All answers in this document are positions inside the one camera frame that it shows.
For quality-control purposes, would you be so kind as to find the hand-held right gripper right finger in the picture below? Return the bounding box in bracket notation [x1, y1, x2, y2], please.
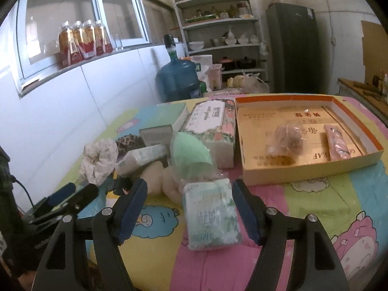
[232, 179, 349, 291]

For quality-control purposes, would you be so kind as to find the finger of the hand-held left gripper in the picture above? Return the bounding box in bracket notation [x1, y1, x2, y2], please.
[51, 183, 99, 219]
[32, 183, 76, 219]

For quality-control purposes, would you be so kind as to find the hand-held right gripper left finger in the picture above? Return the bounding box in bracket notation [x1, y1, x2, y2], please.
[32, 178, 149, 291]

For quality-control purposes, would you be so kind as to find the green printed tissue packet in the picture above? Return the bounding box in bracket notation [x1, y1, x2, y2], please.
[183, 177, 243, 251]

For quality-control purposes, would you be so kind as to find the orange cardboard box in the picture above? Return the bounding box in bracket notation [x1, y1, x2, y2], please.
[235, 94, 384, 186]

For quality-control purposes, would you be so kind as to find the long white tissue pack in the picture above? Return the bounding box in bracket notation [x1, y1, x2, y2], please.
[116, 145, 169, 176]

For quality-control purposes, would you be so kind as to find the green makeup sponge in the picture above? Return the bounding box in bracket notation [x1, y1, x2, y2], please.
[168, 132, 219, 185]

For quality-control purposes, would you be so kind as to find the white floral scrunchie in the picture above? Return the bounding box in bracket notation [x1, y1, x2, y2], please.
[79, 138, 119, 186]

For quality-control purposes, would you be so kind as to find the beige teddy bear pink dress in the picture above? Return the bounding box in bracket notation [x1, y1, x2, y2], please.
[162, 168, 185, 202]

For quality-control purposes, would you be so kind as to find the cartoon printed bed sheet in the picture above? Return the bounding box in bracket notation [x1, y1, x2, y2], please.
[57, 92, 388, 291]

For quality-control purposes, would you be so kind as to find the leopard print scrunchie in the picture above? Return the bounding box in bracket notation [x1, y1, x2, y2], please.
[116, 135, 146, 155]

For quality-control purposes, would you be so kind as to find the small grey box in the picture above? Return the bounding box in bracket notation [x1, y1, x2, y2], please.
[139, 125, 173, 147]

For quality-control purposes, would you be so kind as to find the beige puff in clear bag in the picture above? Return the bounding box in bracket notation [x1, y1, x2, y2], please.
[265, 124, 305, 158]

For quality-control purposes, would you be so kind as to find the floral tissue pack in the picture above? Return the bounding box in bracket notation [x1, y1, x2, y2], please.
[177, 98, 237, 170]

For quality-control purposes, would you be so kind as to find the mint green box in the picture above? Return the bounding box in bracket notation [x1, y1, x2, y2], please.
[156, 102, 190, 128]

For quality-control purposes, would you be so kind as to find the pink packet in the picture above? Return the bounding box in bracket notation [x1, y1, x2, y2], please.
[324, 123, 352, 160]

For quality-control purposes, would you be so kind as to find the clear plastic bag of food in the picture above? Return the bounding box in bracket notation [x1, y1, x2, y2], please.
[227, 71, 270, 94]

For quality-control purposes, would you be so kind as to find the pink container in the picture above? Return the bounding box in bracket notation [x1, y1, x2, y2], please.
[208, 64, 223, 91]

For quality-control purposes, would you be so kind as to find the blue water jug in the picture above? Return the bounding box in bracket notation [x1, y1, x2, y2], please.
[156, 34, 202, 103]

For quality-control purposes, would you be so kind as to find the black pot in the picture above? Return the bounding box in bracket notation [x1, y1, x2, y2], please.
[236, 56, 259, 69]

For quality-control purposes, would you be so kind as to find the clear drinking glass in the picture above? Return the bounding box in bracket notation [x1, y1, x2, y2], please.
[111, 33, 125, 52]

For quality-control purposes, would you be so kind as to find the white paper bag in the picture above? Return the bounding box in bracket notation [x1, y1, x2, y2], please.
[189, 55, 213, 90]

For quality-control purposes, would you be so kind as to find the wooden kitchen counter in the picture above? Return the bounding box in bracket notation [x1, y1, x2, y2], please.
[337, 77, 388, 116]

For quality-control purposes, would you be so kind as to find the dark grey fridge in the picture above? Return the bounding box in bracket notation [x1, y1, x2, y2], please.
[266, 2, 319, 94]

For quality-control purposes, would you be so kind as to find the grey shelf rack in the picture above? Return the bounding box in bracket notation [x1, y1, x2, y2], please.
[174, 0, 269, 93]

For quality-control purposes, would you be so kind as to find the group of condiment bottles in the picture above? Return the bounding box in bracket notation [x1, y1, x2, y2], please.
[371, 70, 388, 94]

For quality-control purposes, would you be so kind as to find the cardboard sheet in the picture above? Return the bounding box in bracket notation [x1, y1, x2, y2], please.
[361, 21, 388, 76]

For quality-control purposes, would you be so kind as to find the black cable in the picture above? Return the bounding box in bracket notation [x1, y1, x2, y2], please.
[10, 174, 35, 216]

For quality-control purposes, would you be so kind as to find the sliding window frame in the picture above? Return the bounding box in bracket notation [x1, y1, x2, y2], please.
[16, 0, 154, 97]

